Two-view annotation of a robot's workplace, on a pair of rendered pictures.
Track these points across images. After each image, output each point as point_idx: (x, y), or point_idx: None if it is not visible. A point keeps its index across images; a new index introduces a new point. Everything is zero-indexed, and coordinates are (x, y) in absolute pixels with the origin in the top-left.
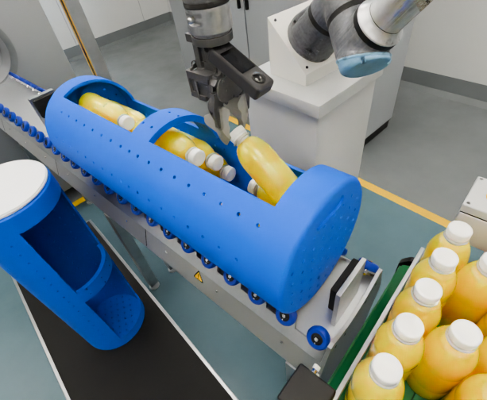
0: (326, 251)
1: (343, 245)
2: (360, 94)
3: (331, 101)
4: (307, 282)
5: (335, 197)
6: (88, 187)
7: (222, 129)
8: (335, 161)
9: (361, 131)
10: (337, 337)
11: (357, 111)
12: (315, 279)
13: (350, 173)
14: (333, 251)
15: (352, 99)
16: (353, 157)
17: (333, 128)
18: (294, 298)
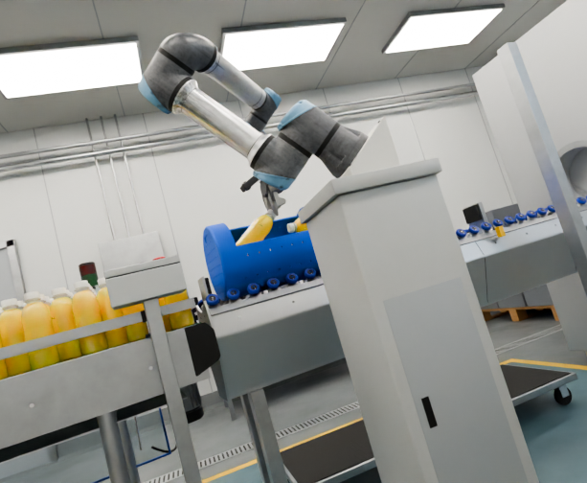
0: (214, 266)
1: (222, 282)
2: (329, 214)
3: (303, 210)
4: (213, 276)
5: (205, 231)
6: None
7: (266, 208)
8: (338, 289)
9: (353, 268)
10: (198, 308)
11: (334, 234)
12: (216, 284)
13: (369, 335)
14: (217, 274)
15: (324, 217)
16: (361, 307)
17: (320, 242)
18: (211, 277)
